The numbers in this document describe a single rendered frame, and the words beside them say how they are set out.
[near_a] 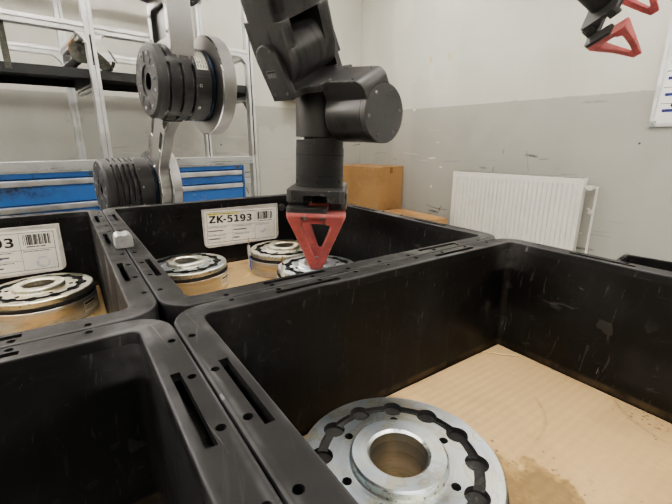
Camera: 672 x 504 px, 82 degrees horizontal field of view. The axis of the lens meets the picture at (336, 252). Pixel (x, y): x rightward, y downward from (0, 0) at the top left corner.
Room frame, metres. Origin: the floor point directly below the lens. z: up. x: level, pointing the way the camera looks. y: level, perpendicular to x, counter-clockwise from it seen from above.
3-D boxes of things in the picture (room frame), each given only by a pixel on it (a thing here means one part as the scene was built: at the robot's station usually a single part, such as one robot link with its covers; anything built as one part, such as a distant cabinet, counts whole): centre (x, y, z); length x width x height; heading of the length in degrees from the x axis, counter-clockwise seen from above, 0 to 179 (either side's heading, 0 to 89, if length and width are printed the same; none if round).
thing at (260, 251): (0.57, 0.08, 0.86); 0.10 x 0.10 x 0.01
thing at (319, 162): (0.48, 0.02, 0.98); 0.10 x 0.07 x 0.07; 177
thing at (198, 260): (0.49, 0.20, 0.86); 0.05 x 0.05 x 0.01
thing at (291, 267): (0.48, 0.02, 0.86); 0.10 x 0.10 x 0.01
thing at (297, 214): (0.47, 0.02, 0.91); 0.07 x 0.07 x 0.09; 87
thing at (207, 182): (2.28, 0.85, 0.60); 0.72 x 0.03 x 0.56; 132
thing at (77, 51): (2.20, 1.27, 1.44); 0.25 x 0.16 x 0.18; 132
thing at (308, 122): (0.47, 0.01, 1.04); 0.07 x 0.06 x 0.07; 43
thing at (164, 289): (0.44, 0.08, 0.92); 0.40 x 0.30 x 0.02; 34
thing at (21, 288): (0.40, 0.33, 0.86); 0.05 x 0.05 x 0.01
